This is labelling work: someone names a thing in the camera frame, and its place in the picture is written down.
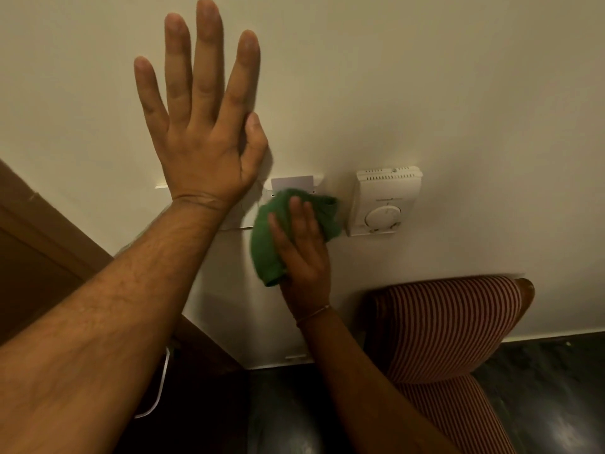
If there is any person's left forearm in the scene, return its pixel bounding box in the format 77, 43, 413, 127
0, 197, 232, 454

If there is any striped upholstered chair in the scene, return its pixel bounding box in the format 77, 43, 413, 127
363, 275, 536, 454

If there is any brown wooden door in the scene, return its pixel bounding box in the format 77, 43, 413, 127
0, 158, 247, 454

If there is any person's left hand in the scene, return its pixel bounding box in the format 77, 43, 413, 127
134, 0, 269, 210

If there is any white cable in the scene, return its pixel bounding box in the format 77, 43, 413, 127
134, 345, 171, 419

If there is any person's right hand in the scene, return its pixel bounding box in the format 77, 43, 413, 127
268, 196, 332, 322

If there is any thin thread bracelet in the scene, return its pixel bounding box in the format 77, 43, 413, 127
295, 304, 332, 328

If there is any green cleaning cloth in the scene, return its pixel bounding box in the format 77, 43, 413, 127
250, 188, 343, 288

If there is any white wall switch plate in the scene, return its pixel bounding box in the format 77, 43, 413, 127
153, 174, 327, 232

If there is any white skirting board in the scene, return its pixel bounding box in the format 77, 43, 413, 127
246, 328, 605, 371

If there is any white wall thermostat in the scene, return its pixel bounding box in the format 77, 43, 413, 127
347, 166, 423, 238

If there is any white key card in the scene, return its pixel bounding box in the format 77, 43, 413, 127
271, 175, 315, 193

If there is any person's right forearm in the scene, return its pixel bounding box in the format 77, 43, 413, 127
296, 308, 465, 454

